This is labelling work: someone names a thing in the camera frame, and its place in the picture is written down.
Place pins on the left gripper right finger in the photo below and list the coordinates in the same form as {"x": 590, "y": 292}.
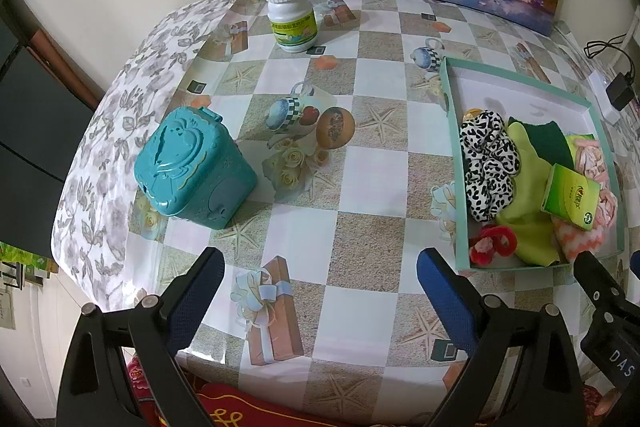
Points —
{"x": 545, "y": 388}

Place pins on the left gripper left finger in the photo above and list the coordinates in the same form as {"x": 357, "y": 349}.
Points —
{"x": 95, "y": 388}

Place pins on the pink white fuzzy sock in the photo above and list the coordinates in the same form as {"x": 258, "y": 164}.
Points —
{"x": 601, "y": 242}

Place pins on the yellow green cloth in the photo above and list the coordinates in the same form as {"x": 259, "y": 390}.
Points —
{"x": 533, "y": 228}

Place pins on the red flower scrunchie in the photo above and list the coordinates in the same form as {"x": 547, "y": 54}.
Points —
{"x": 492, "y": 240}

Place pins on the green tissue pack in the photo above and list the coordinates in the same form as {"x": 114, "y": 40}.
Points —
{"x": 571, "y": 197}
{"x": 581, "y": 140}

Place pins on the pink lace scrunchie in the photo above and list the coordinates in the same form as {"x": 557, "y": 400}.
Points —
{"x": 590, "y": 162}

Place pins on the leopard print scrunchie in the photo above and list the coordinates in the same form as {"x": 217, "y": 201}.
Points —
{"x": 490, "y": 163}

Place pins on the green yellow sponge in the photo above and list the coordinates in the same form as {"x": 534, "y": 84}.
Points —
{"x": 548, "y": 142}

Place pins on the beige powder puff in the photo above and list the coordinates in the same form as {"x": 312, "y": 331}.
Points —
{"x": 472, "y": 113}

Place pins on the red floral fabric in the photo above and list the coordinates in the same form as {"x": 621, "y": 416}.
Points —
{"x": 227, "y": 406}

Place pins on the teal plastic box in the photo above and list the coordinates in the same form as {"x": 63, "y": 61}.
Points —
{"x": 192, "y": 169}

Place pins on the black power adapter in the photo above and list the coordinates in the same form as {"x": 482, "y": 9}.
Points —
{"x": 620, "y": 90}

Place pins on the white power strip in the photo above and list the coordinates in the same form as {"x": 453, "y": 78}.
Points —
{"x": 597, "y": 85}

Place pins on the teal-rimmed white tray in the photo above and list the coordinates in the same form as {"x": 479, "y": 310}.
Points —
{"x": 473, "y": 85}

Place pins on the white pill bottle green label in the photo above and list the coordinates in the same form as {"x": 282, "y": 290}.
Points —
{"x": 293, "y": 24}

